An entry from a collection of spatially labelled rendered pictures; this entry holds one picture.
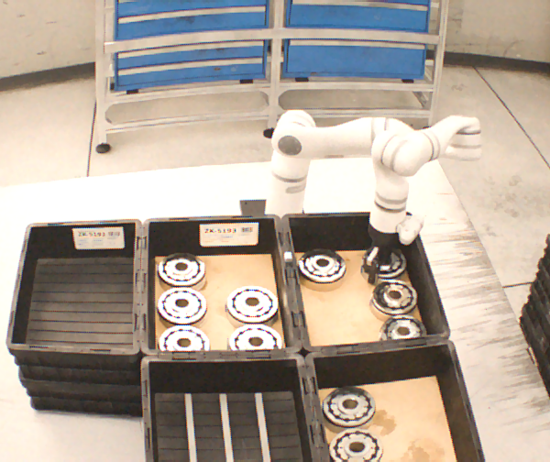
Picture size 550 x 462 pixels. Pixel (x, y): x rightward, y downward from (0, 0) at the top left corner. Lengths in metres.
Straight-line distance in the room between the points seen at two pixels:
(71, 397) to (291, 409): 0.47
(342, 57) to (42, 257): 2.13
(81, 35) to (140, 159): 1.10
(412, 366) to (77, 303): 0.73
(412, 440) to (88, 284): 0.80
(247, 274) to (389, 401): 0.46
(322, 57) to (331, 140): 1.76
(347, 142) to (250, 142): 1.88
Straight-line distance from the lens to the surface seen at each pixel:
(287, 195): 1.86
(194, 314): 1.53
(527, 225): 3.40
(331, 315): 1.59
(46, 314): 1.61
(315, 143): 1.74
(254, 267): 1.68
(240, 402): 1.42
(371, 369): 1.43
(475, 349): 1.76
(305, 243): 1.71
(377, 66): 3.57
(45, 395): 1.54
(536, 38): 4.96
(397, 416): 1.42
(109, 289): 1.64
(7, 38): 4.30
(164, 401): 1.42
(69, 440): 1.54
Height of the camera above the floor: 1.96
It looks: 40 degrees down
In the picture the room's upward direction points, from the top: 3 degrees clockwise
